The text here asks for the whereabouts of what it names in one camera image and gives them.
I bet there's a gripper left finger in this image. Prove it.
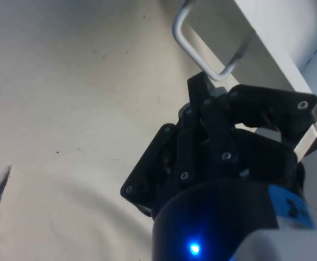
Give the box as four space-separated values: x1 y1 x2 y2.
119 71 214 216

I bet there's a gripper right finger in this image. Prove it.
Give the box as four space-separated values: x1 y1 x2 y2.
201 84 317 187

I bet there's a white drawer with metal handle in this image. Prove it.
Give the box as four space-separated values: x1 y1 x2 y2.
171 0 317 95

